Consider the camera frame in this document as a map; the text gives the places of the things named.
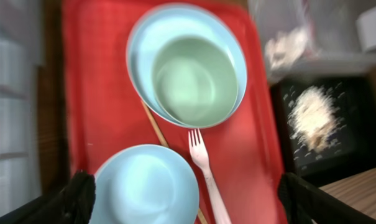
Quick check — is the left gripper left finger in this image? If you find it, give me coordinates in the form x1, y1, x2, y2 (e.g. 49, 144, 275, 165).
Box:
0, 170, 96, 224

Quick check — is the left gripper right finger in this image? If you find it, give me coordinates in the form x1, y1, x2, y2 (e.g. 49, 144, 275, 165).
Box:
277, 172, 376, 224

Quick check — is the light blue bowl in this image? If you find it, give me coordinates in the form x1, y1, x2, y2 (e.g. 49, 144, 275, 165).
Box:
89, 144, 199, 224

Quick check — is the food scraps and rice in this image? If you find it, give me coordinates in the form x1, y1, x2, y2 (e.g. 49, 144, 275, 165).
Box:
287, 85, 346, 154

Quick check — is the wooden chopstick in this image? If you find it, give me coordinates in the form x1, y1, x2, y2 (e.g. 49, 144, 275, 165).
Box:
140, 100, 208, 224

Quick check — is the white plastic fork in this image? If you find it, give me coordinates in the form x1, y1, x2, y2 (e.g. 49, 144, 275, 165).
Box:
188, 129, 232, 224

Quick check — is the white tissue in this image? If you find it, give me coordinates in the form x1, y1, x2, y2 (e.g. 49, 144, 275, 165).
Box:
264, 27, 309, 70

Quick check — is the green bowl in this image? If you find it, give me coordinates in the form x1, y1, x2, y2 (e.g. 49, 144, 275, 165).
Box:
152, 37, 239, 128

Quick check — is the grey plastic dishwasher rack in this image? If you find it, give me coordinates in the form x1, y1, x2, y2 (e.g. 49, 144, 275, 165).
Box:
0, 1, 44, 217

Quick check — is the black plastic tray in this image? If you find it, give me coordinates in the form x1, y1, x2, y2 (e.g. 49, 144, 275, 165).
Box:
270, 77, 376, 187

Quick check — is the red plastic tray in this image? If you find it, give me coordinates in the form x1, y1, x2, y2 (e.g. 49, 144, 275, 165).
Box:
62, 1, 287, 223

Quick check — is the clear plastic bin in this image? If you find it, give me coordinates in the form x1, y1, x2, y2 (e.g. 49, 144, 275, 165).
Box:
248, 0, 376, 83

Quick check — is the light blue round plate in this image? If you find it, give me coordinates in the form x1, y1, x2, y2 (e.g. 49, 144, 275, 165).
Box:
126, 3, 248, 128

